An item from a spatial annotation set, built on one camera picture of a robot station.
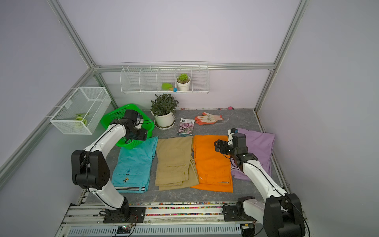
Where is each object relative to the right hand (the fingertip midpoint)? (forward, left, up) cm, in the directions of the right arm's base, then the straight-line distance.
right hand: (220, 143), depth 86 cm
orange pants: (-11, +4, -10) cm, 15 cm away
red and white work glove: (+30, +5, -13) cm, 33 cm away
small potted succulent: (+32, +22, +20) cm, 44 cm away
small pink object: (+43, -15, -14) cm, 47 cm away
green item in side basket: (+5, +74, +19) cm, 76 cm away
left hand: (+6, +49, 0) cm, 49 cm away
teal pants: (-12, +52, -11) cm, 55 cm away
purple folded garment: (+4, -29, -10) cm, 31 cm away
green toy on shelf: (+39, +34, +12) cm, 53 cm away
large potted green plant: (+23, +36, +5) cm, 43 cm away
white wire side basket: (+12, +79, +14) cm, 81 cm away
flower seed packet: (+20, +22, -12) cm, 32 cm away
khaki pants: (-10, +27, -11) cm, 31 cm away
